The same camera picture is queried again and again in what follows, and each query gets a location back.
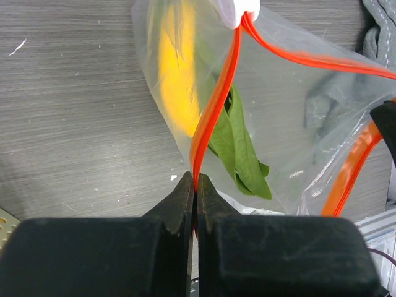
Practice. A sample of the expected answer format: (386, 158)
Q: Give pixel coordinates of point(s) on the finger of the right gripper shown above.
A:
(385, 120)

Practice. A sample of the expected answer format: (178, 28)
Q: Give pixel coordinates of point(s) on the green plastic basket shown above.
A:
(8, 223)

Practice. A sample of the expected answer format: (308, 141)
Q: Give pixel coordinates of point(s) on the green toy leaves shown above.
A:
(231, 143)

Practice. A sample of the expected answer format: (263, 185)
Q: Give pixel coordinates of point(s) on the grey folded cloth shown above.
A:
(338, 107)

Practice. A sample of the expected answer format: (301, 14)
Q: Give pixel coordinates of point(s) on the clear orange zip bag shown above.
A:
(275, 65)

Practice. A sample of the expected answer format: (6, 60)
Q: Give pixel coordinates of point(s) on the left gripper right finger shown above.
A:
(278, 255)

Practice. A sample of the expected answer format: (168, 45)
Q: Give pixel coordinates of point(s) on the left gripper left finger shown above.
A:
(149, 255)

